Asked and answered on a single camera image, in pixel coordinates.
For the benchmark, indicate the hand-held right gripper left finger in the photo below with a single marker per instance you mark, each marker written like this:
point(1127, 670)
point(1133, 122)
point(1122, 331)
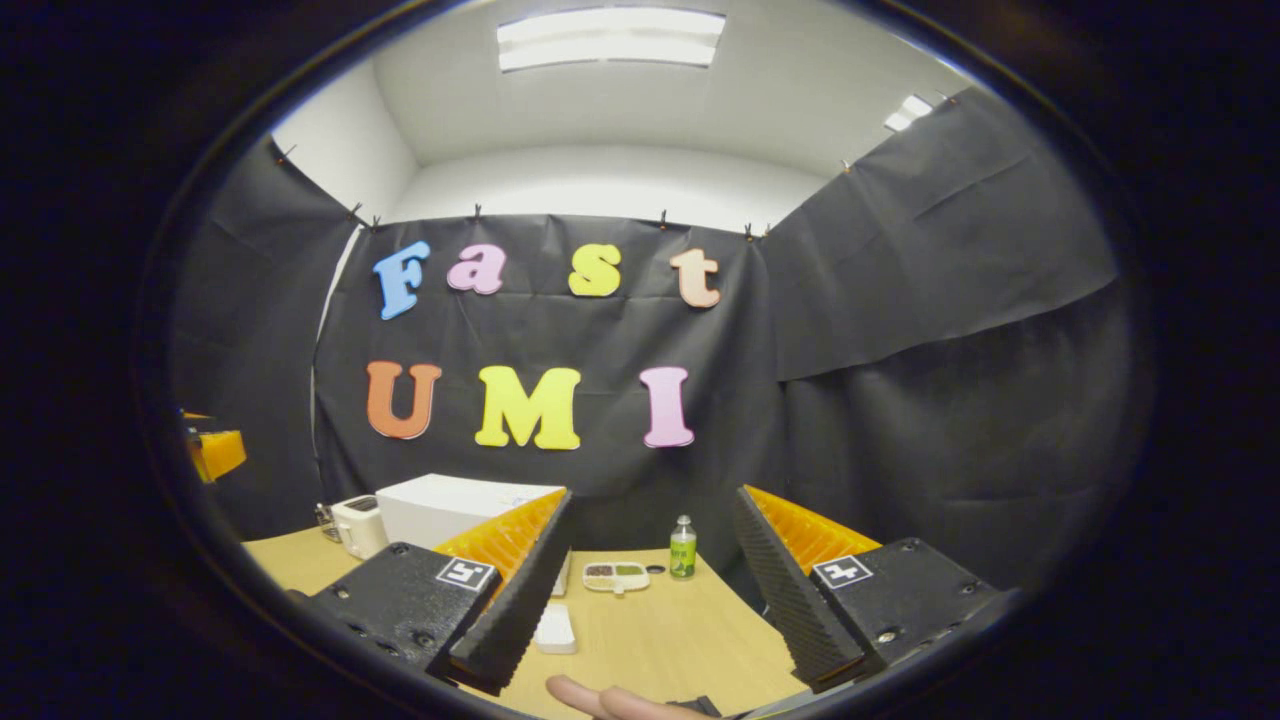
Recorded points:
point(520, 610)

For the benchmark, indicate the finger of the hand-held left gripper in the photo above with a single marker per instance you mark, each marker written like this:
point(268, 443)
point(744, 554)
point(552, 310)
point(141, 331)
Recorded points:
point(220, 452)

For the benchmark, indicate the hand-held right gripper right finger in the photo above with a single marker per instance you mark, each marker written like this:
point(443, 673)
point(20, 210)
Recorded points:
point(790, 610)

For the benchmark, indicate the white microwave oven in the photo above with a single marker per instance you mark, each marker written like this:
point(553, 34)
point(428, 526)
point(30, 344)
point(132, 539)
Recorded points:
point(450, 505)

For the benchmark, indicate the small white tray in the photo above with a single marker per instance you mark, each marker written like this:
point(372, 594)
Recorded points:
point(555, 630)

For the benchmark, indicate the white divided grain plate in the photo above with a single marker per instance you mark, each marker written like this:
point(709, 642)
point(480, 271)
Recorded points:
point(615, 575)

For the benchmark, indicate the green drink bottle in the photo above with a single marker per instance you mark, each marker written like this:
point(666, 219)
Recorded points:
point(683, 558)

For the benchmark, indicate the cream toaster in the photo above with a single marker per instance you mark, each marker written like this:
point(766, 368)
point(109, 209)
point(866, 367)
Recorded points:
point(358, 525)

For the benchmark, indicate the small ceiling light panel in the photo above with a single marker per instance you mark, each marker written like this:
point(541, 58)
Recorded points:
point(908, 112)

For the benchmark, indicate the large ceiling light panel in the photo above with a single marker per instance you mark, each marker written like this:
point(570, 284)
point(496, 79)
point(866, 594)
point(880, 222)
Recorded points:
point(610, 38)

